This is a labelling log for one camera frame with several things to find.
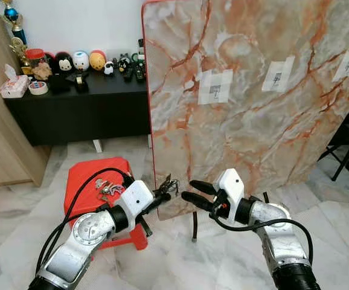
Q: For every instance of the pink tissue box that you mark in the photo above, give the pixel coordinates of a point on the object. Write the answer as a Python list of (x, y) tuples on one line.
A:
[(14, 87)]

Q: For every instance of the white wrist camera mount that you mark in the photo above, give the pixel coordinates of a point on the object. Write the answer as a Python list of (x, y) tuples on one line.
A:
[(230, 184), (136, 197)]

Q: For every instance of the green remote holder basket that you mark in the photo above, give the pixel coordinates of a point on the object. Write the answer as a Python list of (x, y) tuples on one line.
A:
[(139, 68)]

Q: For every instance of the black tape dispenser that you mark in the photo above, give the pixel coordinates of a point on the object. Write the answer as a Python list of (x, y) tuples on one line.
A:
[(81, 84)]

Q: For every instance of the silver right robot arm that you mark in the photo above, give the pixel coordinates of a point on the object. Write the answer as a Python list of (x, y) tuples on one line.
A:
[(277, 235)]

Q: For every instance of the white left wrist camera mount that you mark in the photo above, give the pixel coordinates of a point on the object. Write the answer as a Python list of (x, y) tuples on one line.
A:
[(136, 197)]

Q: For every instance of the small white toy figure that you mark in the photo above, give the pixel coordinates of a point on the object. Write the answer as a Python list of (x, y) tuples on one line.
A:
[(108, 67)]

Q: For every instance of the black remote control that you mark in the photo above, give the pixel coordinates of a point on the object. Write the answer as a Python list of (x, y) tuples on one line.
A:
[(128, 74)]

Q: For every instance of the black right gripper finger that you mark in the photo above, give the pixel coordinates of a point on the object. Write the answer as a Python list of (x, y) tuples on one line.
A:
[(200, 201), (206, 186)]

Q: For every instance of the blue and gold trophy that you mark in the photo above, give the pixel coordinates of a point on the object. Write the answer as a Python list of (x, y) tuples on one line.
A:
[(11, 13)]

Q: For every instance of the red lid jar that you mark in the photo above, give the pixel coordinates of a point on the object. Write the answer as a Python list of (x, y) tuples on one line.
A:
[(35, 61)]

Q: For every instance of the black mouse plush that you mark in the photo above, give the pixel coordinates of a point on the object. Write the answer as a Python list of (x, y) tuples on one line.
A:
[(63, 63)]

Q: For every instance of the light wooden cabinet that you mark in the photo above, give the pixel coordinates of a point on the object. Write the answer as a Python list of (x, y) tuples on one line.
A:
[(5, 145)]

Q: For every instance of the black box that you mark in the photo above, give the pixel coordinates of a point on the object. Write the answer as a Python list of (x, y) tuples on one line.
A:
[(60, 84)]

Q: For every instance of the white round plush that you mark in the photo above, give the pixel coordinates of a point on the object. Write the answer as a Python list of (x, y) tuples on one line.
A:
[(81, 61)]

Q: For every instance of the white taped hook patch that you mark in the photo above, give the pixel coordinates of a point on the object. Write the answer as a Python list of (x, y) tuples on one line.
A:
[(278, 74), (215, 86), (348, 66)]

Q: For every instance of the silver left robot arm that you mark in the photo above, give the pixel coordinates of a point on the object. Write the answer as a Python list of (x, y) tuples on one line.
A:
[(90, 232)]

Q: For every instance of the black low bench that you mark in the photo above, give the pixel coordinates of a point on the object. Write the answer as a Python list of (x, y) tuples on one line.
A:
[(90, 118)]

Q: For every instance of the small gold trophy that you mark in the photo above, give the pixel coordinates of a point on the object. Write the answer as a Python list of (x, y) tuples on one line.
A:
[(19, 54)]

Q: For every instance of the black and white toy figure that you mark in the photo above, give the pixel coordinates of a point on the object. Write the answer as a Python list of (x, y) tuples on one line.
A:
[(124, 64)]

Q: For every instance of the red plastic stool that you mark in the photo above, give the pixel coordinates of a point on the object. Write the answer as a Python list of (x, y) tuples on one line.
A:
[(84, 178)]

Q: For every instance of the yellow round plush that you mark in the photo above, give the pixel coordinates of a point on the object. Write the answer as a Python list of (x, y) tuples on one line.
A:
[(98, 60)]

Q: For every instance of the white tape roll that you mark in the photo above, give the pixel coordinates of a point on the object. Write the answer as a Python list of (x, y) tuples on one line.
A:
[(38, 89)]

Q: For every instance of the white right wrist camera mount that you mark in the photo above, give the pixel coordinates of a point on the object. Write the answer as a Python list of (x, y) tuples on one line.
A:
[(230, 184)]

